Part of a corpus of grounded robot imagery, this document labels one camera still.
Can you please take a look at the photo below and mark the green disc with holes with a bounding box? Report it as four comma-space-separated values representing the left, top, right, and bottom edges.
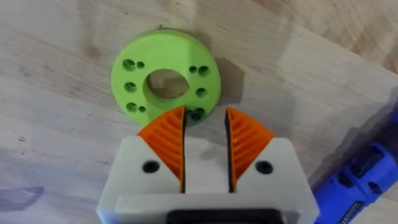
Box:
110, 28, 222, 128

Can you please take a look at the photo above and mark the blue electric screwdriver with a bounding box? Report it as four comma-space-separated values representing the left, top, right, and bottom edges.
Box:
312, 109, 398, 224

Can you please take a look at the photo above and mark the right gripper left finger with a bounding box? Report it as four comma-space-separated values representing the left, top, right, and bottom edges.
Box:
96, 105, 187, 218

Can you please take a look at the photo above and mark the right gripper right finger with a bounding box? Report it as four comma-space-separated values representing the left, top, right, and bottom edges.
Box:
224, 106, 320, 222

